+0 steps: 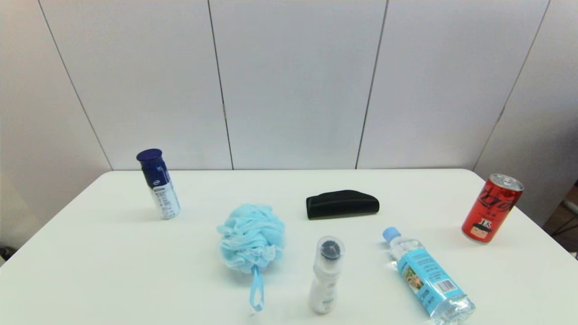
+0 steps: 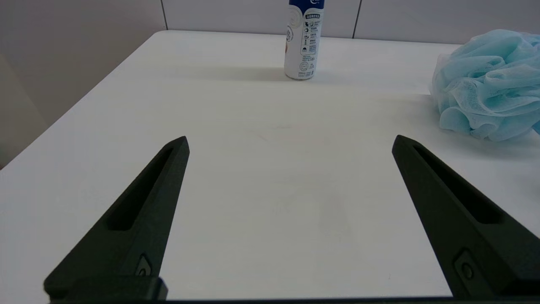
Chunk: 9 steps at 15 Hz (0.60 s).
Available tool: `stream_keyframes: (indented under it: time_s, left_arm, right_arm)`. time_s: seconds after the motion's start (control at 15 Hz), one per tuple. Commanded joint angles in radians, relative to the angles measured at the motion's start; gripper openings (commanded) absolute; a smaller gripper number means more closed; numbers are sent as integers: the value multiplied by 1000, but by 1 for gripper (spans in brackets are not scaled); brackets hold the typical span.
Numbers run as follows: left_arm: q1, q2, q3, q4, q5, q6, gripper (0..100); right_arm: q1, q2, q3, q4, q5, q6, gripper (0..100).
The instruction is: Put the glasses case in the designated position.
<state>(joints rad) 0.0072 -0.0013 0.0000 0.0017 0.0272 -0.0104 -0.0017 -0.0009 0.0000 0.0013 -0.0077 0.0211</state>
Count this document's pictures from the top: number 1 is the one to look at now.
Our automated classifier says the black glasses case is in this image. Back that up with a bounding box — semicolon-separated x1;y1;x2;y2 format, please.
306;190;380;220

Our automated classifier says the light blue bath loofah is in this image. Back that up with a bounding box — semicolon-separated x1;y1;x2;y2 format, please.
217;204;287;313

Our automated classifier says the white bottle with clear cap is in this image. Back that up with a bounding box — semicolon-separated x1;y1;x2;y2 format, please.
308;236;346;315

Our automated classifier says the navy and white spray can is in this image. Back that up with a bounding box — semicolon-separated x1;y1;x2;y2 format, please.
136;149;181;220

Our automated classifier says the water bottle with blue label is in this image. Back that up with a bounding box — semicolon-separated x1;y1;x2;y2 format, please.
382;227;476;325

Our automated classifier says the red cola can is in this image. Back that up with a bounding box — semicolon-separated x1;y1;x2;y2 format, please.
461;173;525;244

